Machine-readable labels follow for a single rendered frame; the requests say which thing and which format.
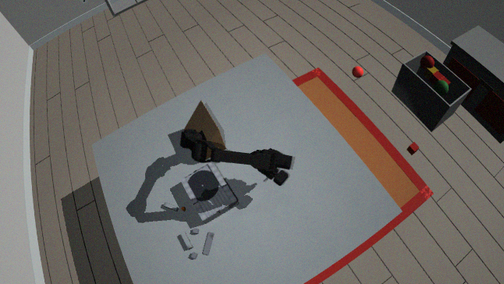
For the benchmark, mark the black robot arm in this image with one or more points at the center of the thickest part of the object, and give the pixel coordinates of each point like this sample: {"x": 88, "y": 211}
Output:
{"x": 263, "y": 160}

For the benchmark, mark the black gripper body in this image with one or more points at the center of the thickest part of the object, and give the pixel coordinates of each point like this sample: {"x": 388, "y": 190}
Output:
{"x": 278, "y": 178}

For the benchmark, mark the dark grey round disc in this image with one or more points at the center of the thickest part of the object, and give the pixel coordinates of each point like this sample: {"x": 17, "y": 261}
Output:
{"x": 208, "y": 180}

